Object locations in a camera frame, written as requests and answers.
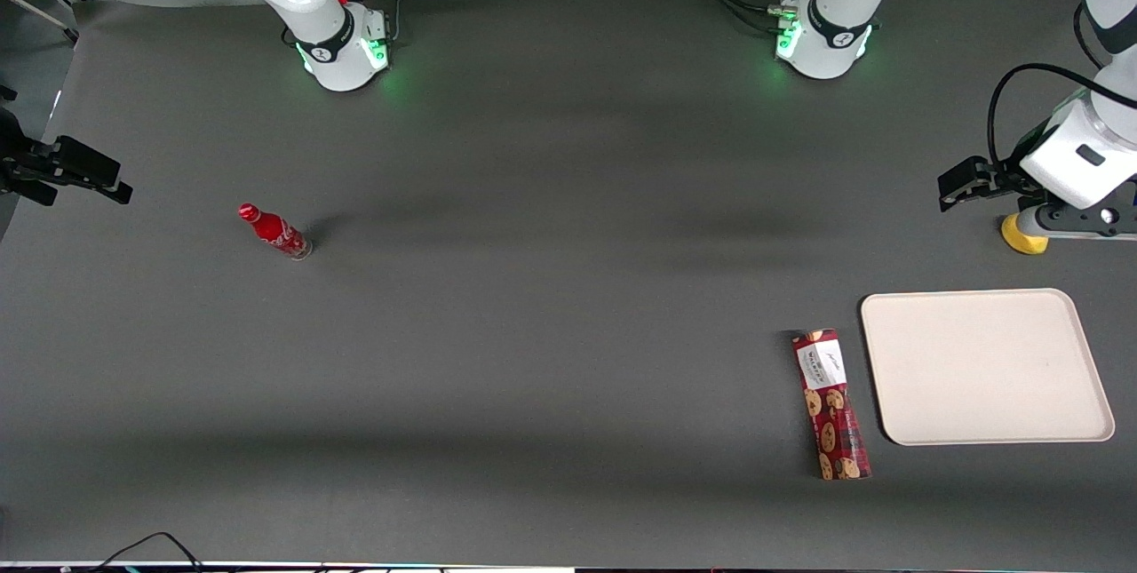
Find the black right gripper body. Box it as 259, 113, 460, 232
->
0, 107, 44, 206

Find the red tartan cookie box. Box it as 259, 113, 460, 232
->
791, 329, 872, 481

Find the beige plastic tray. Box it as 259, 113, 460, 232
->
860, 289, 1116, 447

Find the yellow lemon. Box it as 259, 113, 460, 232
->
1001, 214, 1049, 255

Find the red cola bottle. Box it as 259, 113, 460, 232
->
237, 203, 314, 261

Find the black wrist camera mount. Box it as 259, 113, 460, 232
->
1017, 203, 1137, 242

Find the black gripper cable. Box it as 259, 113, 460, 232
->
987, 63, 1137, 167

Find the black cable at table edge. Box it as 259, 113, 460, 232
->
89, 531, 207, 573

